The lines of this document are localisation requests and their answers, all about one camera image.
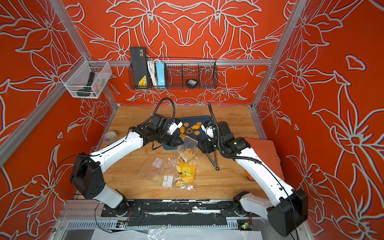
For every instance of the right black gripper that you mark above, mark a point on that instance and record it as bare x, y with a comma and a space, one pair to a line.
205, 144

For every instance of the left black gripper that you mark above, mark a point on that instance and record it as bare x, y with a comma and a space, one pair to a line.
174, 141

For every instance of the metal kitchen tongs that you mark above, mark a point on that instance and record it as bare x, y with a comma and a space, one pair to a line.
213, 159

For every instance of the clear bag yellow dog print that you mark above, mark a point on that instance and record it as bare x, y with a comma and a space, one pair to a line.
188, 150

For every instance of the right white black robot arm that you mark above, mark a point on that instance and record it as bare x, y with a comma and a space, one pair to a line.
285, 209

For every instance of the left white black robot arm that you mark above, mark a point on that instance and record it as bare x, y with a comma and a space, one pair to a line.
87, 173

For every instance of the teal plastic tray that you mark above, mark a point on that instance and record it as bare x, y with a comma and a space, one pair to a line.
192, 121

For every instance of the clear tape roll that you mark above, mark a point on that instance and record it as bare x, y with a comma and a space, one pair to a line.
111, 136

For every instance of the orange plastic tool case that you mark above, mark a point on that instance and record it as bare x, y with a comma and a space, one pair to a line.
266, 151

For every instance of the small black round device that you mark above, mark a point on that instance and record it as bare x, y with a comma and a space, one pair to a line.
192, 84

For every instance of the light blue box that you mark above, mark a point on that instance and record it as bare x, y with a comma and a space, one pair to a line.
160, 68

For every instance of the black box yellow label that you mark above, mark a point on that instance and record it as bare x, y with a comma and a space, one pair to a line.
139, 66

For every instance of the brown heart ring cookie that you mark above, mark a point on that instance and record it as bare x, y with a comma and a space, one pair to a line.
189, 131

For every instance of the black wire wall basket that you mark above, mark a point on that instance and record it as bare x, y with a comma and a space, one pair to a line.
179, 70

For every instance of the black mounting base rail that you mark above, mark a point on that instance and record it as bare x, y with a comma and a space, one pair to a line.
159, 207

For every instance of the dark green tool handle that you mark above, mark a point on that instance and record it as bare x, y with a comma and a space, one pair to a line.
86, 91

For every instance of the clear acrylic wall bin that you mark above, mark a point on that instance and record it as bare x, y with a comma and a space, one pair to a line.
77, 75

